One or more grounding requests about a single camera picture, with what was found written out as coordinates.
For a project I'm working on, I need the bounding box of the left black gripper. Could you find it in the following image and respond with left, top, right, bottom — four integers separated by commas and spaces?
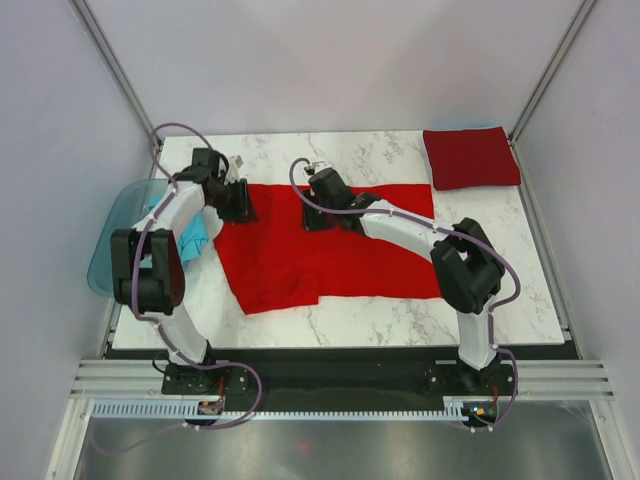
207, 179, 259, 226

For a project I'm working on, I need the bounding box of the bright red t shirt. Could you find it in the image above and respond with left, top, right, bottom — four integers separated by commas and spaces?
214, 184, 440, 314

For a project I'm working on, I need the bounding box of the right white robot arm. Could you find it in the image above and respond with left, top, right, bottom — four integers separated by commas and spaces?
300, 162, 505, 394

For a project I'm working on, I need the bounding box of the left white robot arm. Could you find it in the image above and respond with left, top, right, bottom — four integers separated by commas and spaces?
110, 148, 257, 393

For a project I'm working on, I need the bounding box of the teal t shirt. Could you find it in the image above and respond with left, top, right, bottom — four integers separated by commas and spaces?
139, 189, 209, 265

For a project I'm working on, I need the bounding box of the translucent blue plastic bin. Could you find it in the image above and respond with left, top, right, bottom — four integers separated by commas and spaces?
87, 179, 167, 298

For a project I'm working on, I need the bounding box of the folded dark red t shirt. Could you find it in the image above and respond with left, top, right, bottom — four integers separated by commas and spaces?
422, 127, 521, 191

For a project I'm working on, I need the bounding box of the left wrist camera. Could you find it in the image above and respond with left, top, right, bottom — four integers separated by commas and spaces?
226, 155, 244, 183

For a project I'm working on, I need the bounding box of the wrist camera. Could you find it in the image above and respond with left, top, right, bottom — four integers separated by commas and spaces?
304, 160, 331, 176
226, 155, 244, 183

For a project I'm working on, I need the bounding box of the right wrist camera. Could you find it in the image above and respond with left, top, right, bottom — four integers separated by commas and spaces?
304, 160, 331, 176

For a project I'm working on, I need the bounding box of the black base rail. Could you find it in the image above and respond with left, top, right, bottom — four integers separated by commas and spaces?
107, 342, 579, 411

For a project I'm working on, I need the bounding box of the left aluminium frame post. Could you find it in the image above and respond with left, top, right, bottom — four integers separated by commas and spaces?
69, 0, 162, 152

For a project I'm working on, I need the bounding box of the aluminium frame post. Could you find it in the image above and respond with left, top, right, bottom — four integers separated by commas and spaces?
69, 0, 162, 152
507, 0, 600, 146

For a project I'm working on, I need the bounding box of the white slotted cable duct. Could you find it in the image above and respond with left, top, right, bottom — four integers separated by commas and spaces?
91, 399, 496, 422

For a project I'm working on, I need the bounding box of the right aluminium frame post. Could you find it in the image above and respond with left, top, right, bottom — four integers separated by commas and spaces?
507, 0, 600, 146

